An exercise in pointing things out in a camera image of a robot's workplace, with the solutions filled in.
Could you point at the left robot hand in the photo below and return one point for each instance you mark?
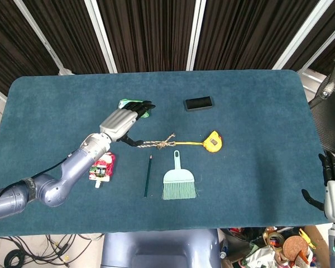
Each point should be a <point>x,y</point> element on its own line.
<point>117,123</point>

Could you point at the yellow tape measure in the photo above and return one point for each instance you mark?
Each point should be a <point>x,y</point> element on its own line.
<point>213,142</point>

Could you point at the white plastic bag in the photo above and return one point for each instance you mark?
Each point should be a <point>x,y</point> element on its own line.
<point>261,258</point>

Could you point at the white partition post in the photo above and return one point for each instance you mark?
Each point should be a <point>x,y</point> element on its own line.
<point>196,35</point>
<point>100,36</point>
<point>43,39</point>
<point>303,35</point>
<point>322,48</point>

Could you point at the dark green pencil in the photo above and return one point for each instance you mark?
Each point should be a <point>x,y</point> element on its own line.
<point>148,177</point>

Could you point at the brown packing tape roll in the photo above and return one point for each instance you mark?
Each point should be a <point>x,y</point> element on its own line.
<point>274,240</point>

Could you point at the round cork disc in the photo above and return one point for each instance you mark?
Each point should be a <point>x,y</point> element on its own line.
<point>295,245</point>

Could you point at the green wet wipes pack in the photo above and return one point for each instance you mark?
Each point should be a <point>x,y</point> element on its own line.
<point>124,102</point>

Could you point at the light green hand brush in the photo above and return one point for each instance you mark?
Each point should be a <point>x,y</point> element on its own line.
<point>178,181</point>

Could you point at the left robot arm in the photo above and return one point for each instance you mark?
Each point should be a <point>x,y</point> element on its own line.
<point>53,187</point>

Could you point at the black board eraser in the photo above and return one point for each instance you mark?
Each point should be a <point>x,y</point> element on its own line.
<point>198,103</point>

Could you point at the red spouted drink pouch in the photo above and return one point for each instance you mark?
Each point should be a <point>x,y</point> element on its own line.
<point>102,167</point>

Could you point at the blue table cloth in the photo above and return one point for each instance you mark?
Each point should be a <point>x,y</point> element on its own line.
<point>240,181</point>

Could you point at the blue-grey robot torso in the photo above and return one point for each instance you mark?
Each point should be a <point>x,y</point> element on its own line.
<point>159,248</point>

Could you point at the yellow plastic clip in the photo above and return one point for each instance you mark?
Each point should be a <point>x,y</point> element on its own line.
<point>306,237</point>

